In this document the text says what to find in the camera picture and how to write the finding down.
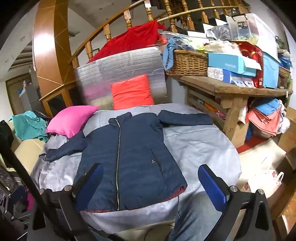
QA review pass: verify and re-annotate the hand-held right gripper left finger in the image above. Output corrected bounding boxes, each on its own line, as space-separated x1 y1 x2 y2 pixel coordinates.
32 163 104 241

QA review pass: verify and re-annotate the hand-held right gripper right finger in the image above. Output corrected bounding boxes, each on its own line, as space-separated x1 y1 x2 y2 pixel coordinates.
198 164 278 241

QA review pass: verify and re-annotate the navy blue padded jacket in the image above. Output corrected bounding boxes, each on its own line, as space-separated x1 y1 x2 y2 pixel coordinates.
45 110 213 213

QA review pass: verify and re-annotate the pile of dark clothes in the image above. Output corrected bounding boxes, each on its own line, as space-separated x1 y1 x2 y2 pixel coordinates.
0 167 35 241

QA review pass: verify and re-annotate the person's leg in jeans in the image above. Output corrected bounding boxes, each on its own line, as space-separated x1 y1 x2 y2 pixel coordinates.
168 192 232 241

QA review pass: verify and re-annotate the grey bed sheet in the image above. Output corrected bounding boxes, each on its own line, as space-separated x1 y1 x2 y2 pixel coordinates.
30 103 242 234

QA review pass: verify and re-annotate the white bag with red print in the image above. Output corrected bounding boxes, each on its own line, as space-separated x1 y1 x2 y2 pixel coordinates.
240 170 284 197

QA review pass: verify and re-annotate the brown cardboard box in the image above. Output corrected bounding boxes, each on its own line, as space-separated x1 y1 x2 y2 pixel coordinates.
277 107 296 153
231 120 249 149

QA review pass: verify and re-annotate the pink pillow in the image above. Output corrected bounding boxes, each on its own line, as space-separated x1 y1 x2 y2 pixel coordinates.
46 105 100 139

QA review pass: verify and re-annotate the stack of coral cloths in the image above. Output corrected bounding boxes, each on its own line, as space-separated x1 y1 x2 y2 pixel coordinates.
247 107 284 136

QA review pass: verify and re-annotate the teal cloth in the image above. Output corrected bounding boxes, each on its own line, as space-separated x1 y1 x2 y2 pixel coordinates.
8 110 49 142

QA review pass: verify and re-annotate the black cloth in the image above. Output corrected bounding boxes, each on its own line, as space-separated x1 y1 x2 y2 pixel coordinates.
0 120 14 151

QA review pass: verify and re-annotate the blue folded cloth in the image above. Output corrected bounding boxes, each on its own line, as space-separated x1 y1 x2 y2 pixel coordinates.
254 98 281 115

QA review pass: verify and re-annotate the orange-red pillow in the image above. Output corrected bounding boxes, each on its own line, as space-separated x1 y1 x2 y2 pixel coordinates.
110 74 155 110

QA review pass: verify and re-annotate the rough wooden table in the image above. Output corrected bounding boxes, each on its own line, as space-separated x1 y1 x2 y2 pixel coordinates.
166 75 293 142

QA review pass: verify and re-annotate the grey cabinet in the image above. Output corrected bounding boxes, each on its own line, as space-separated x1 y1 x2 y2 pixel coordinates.
20 85 41 114

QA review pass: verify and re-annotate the silver foil insulation panel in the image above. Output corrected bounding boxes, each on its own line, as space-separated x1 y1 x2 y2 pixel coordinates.
74 46 169 110

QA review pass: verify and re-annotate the white printed box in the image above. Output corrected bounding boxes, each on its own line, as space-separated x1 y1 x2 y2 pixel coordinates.
207 67 232 80

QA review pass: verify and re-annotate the light blue cardboard box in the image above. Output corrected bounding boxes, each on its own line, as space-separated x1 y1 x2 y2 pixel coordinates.
207 52 257 77

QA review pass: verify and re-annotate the large wicker basket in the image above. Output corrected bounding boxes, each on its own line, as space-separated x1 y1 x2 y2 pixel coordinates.
172 49 208 76

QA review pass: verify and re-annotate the blue plastic bin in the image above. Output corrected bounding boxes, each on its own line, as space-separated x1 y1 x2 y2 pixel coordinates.
262 52 281 88

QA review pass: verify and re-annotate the small wicker basket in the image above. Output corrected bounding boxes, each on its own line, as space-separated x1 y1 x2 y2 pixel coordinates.
279 66 291 78

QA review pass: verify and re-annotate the red shiny bag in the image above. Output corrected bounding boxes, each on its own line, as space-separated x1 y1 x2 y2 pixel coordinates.
238 43 264 88

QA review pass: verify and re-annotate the blue hanging cloth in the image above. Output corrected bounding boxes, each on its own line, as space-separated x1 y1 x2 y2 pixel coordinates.
162 38 178 70

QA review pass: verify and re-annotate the curved wooden beam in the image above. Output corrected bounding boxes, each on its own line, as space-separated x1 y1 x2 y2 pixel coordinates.
32 0 77 102

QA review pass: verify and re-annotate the red cloth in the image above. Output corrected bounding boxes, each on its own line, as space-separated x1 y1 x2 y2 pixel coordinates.
88 20 167 63

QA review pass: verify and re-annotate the wooden stair railing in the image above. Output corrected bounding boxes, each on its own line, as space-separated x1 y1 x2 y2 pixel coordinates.
39 0 250 112

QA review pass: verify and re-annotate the clear plastic storage box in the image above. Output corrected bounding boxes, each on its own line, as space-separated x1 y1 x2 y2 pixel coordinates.
225 13 278 58

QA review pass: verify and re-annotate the black cable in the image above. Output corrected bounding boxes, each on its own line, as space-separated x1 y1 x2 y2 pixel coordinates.
0 137 60 241

